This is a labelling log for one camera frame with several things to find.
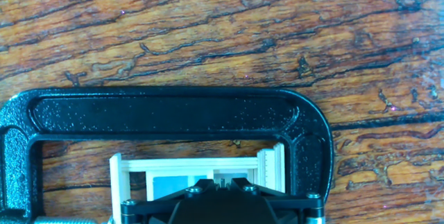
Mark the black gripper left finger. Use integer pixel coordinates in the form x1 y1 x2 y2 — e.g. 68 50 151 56
120 178 219 224

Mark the glossy wood grain mat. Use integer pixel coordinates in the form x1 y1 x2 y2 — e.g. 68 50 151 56
0 0 444 224

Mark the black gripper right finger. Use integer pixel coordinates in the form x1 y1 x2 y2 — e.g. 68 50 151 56
228 178 325 224

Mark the black C-clamp with steel screw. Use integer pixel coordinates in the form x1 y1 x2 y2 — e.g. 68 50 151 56
0 85 334 224

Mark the miniature wooden sliding window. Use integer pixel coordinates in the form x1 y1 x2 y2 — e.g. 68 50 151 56
109 142 286 224

